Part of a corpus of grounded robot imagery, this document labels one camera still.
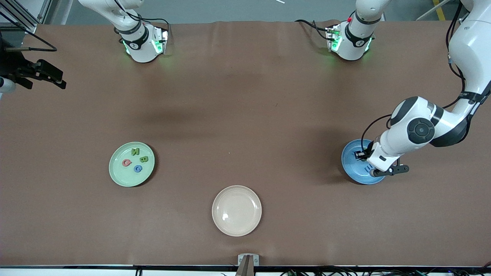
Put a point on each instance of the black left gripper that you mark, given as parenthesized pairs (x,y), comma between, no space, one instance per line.
(364,154)

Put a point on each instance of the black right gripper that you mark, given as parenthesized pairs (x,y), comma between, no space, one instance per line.
(12,64)

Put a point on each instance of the blue foam letter m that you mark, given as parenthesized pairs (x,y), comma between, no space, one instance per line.
(367,168)

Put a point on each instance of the green foam letter N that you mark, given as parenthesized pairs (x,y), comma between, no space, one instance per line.
(135,151)

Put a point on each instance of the red foam letter Q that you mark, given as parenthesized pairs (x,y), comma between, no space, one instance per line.
(126,163)

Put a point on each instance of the green foam letter B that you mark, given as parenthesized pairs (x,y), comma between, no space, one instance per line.
(143,159)

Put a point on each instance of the blue foam letter G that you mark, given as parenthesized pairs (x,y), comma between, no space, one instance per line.
(138,168)

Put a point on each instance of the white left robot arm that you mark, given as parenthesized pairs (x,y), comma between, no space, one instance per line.
(472,46)

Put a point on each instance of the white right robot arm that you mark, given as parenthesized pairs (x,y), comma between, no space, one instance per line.
(140,50)

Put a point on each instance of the blue plate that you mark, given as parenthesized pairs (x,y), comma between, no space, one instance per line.
(351,165)

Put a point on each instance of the light green plate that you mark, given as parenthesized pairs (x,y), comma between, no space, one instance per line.
(122,176)

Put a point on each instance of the beige plate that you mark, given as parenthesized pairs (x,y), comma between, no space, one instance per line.
(236,211)

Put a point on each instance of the thin white rod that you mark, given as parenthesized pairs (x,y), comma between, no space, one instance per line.
(431,10)

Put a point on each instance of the brown table cover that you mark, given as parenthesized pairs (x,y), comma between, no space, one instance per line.
(245,76)

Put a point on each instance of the aluminium frame profile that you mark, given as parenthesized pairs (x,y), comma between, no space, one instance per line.
(23,11)

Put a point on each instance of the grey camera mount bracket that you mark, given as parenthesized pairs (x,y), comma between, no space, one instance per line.
(248,262)

